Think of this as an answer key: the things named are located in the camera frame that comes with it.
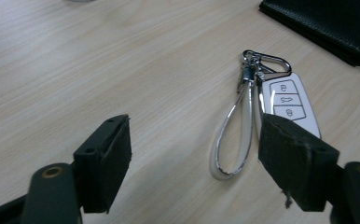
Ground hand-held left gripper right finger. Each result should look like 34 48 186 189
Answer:
257 113 340 213

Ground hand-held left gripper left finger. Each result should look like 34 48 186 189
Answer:
73 114 132 215

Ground white car key with strap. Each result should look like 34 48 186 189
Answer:
209 49 323 182

